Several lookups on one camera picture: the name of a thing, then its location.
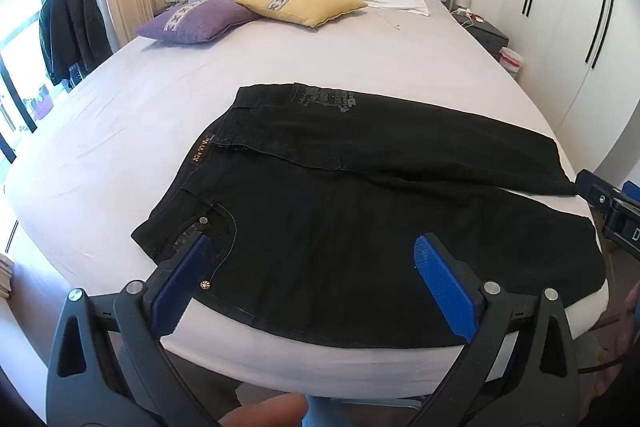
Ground pink basket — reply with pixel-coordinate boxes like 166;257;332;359
29;91;54;118

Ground dark grey nightstand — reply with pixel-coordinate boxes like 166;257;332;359
450;7;510;58

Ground black pants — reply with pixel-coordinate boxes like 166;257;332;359
131;83;607;349

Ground yellow cushion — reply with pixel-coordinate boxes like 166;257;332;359
234;0;368;28

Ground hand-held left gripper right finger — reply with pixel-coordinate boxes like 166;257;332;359
412;233;593;427

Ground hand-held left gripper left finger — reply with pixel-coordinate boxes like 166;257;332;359
46;233;241;427

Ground black jacket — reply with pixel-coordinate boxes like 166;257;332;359
39;0;113;88

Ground red and white bin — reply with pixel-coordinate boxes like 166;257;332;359
500;48;526;82

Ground purple cushion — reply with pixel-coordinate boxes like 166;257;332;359
134;0;258;44

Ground bed with white sheet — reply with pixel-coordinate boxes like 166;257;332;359
4;0;608;400

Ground person's blue trouser leg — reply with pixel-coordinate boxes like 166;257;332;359
300;394;353;427

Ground person's right forearm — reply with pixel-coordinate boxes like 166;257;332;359
624;284;640;358

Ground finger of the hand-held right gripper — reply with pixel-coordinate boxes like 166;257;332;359
575;169;621;210

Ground person's left hand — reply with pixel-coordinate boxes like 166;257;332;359
239;394;308;427

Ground white charger cable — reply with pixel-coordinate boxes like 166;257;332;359
452;8;483;26

